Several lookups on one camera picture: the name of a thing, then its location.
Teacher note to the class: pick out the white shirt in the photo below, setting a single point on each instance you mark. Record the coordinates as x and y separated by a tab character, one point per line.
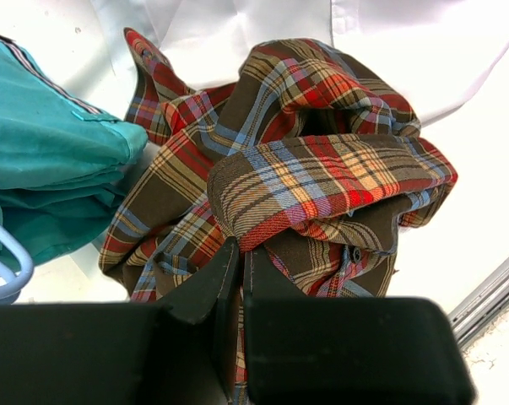
437	54

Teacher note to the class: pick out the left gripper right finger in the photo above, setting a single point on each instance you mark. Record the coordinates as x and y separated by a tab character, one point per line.
305	350

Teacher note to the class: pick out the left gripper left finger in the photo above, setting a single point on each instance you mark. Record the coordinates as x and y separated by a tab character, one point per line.
177	350

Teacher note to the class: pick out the red plaid shirt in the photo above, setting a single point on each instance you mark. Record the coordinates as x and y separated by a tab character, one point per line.
308	154

